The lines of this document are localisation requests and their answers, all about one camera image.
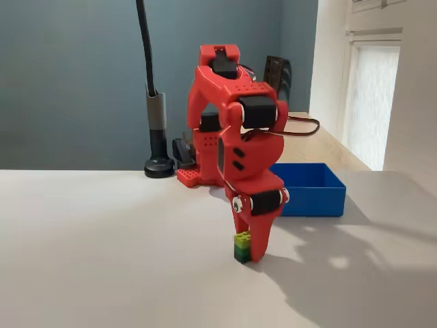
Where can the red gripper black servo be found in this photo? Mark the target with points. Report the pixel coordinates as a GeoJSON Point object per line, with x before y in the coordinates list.
{"type": "Point", "coordinates": [265, 204]}

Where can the green and grey block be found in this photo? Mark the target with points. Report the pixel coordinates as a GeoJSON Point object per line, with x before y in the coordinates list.
{"type": "Point", "coordinates": [242, 247]}

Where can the red robot arm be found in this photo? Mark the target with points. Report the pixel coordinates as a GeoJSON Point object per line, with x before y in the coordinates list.
{"type": "Point", "coordinates": [211, 85]}

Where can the blue plastic bin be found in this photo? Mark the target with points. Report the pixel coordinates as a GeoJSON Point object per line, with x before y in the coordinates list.
{"type": "Point", "coordinates": [314, 198]}

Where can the black table clamp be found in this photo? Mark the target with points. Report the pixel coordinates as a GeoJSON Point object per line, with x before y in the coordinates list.
{"type": "Point", "coordinates": [182, 150]}

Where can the beige window sill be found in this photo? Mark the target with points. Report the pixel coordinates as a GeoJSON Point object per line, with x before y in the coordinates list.
{"type": "Point", "coordinates": [324, 147]}

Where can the grey sleeve on stand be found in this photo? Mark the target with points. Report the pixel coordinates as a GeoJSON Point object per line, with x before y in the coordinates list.
{"type": "Point", "coordinates": [156, 111]}

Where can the dark brown slotted object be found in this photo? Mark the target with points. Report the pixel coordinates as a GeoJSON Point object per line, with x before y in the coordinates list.
{"type": "Point", "coordinates": [274, 73]}

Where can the black gooseneck stand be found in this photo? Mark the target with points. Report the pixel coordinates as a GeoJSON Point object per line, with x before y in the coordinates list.
{"type": "Point", "coordinates": [150, 61]}

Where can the white window frame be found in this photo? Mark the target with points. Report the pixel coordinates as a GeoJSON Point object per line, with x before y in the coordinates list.
{"type": "Point", "coordinates": [375, 95]}

